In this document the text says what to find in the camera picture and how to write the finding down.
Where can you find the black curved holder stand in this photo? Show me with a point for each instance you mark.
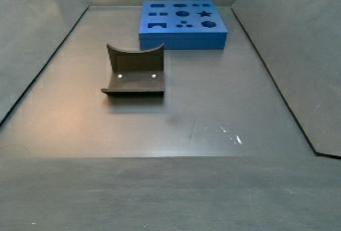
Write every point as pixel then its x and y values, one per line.
pixel 138 71

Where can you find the blue shape sorter block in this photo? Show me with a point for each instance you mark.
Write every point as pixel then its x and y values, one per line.
pixel 180 24

